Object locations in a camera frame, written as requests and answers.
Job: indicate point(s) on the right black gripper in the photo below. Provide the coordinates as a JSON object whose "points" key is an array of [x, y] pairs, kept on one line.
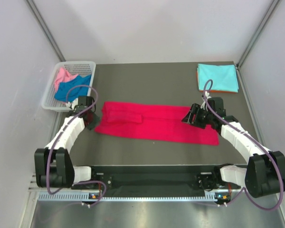
{"points": [[195, 109]]}

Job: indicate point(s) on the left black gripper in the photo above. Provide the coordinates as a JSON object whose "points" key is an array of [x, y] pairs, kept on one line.
{"points": [[96, 119]]}

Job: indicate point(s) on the left aluminium frame post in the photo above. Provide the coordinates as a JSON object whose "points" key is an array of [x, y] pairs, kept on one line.
{"points": [[45, 29]]}

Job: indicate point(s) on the pink t shirt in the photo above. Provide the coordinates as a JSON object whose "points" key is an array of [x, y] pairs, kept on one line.
{"points": [[63, 76]]}

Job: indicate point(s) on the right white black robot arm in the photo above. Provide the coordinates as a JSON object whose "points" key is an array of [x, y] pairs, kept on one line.
{"points": [[265, 171]]}

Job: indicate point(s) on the folded light blue t shirt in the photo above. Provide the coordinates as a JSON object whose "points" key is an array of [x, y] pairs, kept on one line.
{"points": [[224, 77]]}

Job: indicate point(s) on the aluminium frame post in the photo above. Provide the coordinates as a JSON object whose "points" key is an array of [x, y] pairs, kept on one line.
{"points": [[45, 29], [257, 33]]}

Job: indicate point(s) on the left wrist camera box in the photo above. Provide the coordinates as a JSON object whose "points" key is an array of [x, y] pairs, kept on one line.
{"points": [[72, 105]]}

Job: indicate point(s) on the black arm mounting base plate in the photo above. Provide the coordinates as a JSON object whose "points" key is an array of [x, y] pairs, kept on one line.
{"points": [[194, 181]]}

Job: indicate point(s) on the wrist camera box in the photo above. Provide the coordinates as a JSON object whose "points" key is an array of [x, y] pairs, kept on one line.
{"points": [[204, 98], [72, 105]]}

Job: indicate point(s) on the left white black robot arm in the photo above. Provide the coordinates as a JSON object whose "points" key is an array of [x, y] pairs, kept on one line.
{"points": [[53, 165]]}

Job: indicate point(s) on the red t shirt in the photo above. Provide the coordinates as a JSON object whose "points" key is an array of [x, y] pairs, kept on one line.
{"points": [[152, 122]]}

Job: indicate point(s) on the folded orange t shirt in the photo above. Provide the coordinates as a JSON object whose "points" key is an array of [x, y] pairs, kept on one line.
{"points": [[214, 91]]}

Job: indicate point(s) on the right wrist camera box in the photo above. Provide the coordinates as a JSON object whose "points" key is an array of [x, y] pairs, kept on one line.
{"points": [[204, 98]]}

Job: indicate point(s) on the white perforated plastic basket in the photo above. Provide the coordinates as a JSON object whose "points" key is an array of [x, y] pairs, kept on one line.
{"points": [[82, 68]]}

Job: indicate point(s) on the white slotted cable duct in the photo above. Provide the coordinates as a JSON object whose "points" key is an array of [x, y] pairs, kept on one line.
{"points": [[93, 196]]}

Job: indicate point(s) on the right aluminium frame post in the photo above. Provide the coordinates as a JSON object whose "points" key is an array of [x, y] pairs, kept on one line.
{"points": [[257, 33]]}

